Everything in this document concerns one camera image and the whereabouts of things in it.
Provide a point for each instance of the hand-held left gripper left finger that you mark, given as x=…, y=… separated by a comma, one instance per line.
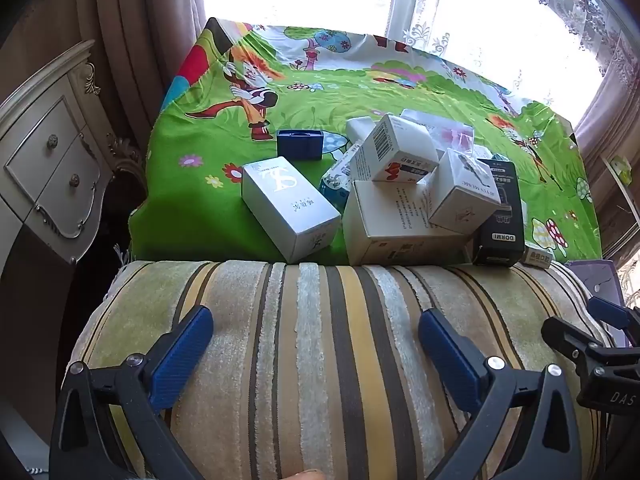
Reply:
x=180, y=355

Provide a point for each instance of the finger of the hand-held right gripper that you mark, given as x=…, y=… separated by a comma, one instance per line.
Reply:
x=607, y=311
x=570, y=337

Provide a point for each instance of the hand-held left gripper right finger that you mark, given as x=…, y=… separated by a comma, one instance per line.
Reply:
x=445, y=355

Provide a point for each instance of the white box with barcode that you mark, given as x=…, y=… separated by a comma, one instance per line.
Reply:
x=400, y=145

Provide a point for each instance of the white pink box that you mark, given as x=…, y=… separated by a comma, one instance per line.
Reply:
x=450, y=132

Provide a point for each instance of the white plastic holder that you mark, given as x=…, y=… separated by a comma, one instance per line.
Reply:
x=359, y=130

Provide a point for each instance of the dark blue box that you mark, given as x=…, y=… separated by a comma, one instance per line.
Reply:
x=300, y=146

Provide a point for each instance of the person's left hand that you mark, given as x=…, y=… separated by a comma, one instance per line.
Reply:
x=306, y=475

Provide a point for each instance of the small beige box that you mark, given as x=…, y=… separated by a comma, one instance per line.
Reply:
x=537, y=257

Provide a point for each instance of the striped sofa cushion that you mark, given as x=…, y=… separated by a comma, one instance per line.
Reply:
x=320, y=360

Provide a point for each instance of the black box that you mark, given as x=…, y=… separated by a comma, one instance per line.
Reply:
x=502, y=230

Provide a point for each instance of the green white card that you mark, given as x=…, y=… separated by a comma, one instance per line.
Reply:
x=619, y=167

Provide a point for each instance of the large white cardboard box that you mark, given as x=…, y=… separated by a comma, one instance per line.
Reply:
x=390, y=220

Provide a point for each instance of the white cube box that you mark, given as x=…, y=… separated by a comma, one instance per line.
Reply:
x=460, y=195

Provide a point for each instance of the silver box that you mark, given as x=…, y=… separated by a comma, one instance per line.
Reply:
x=285, y=200

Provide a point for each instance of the white teal printed box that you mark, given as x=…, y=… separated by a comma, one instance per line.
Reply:
x=332, y=185

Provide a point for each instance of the patterned mauve curtain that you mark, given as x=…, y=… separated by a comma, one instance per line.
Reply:
x=610, y=85

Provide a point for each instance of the cream carved dresser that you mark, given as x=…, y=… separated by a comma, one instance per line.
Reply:
x=50, y=160

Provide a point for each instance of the green cartoon printed tablecloth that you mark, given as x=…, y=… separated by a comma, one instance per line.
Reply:
x=300, y=110

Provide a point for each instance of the white lace curtain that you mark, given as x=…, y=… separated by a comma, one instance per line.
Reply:
x=500, y=10

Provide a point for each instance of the mauve drape curtain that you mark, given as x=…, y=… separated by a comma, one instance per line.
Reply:
x=125, y=20

